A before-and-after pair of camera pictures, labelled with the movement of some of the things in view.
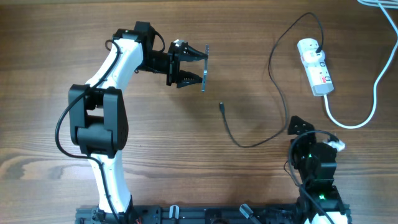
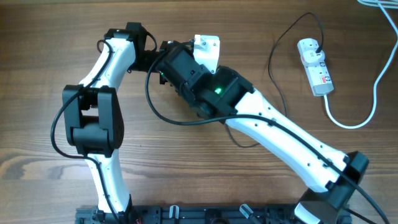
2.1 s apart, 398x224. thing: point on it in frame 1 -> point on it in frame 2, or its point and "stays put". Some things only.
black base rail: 288,214 stays put
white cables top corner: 382,4 stays put
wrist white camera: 339,144 -> 206,51
